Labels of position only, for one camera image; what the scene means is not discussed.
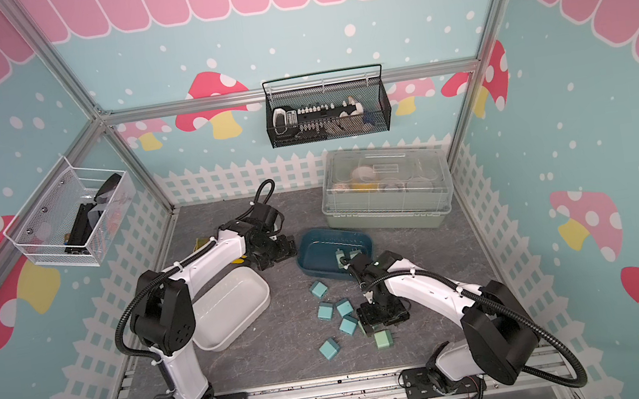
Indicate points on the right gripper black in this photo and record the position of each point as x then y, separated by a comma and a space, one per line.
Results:
366, 319

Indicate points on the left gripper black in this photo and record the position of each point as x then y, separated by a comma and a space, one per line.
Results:
284, 252

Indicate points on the green plug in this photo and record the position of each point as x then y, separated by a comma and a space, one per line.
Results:
354, 254
341, 258
383, 339

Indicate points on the teal plug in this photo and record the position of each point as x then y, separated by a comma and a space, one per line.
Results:
319, 290
344, 307
325, 311
329, 349
349, 325

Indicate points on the dark teal plastic tray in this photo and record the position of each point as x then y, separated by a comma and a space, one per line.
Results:
317, 252

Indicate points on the teal plug top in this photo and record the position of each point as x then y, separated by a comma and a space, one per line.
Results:
319, 290

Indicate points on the white plastic tray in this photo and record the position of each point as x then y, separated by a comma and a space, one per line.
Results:
229, 308

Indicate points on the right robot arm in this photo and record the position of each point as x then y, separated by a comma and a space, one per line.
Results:
499, 335

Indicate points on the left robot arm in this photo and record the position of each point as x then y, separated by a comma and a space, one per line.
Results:
159, 323

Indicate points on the clear lidded storage box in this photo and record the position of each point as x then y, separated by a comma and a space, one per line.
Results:
396, 188

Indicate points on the yellow black rubber glove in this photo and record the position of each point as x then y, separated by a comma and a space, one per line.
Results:
200, 242

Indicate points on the teal plug bottom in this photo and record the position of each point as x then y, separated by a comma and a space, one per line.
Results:
329, 349

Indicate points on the items in black basket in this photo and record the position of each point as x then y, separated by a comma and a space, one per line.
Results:
316, 123

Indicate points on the black device in white basket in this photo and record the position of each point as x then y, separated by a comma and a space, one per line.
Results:
84, 224

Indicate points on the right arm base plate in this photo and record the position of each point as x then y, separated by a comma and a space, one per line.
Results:
426, 383

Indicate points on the black wire wall basket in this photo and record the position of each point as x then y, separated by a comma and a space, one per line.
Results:
364, 83

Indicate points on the white wire wall basket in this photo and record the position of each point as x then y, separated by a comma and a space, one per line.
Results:
40, 229

